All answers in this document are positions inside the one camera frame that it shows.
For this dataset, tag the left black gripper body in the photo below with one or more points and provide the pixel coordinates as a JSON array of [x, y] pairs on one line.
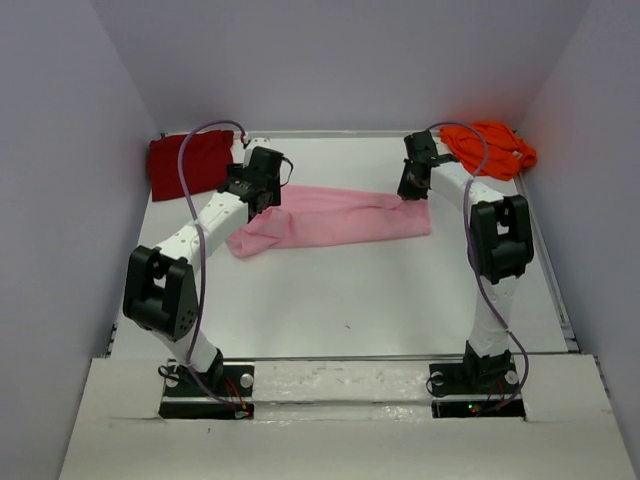
[[274, 194]]

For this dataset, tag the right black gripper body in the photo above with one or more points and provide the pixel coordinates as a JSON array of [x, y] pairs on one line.
[[409, 188]]

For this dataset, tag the pink t shirt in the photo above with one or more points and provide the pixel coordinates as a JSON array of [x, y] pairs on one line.
[[318, 217]]

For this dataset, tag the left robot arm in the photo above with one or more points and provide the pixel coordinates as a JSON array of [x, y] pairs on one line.
[[161, 295]]

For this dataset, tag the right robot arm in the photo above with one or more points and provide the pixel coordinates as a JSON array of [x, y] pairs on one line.
[[499, 243]]

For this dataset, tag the dark red folded t shirt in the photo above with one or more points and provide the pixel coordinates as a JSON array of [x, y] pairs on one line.
[[205, 162]]

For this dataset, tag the orange t shirt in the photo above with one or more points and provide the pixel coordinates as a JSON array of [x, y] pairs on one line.
[[508, 154]]

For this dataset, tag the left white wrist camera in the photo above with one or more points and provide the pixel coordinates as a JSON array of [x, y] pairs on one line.
[[254, 142]]

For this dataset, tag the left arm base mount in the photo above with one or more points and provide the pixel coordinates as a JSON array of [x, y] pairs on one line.
[[228, 395]]

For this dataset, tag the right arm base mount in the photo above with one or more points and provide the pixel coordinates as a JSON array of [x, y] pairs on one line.
[[475, 387]]

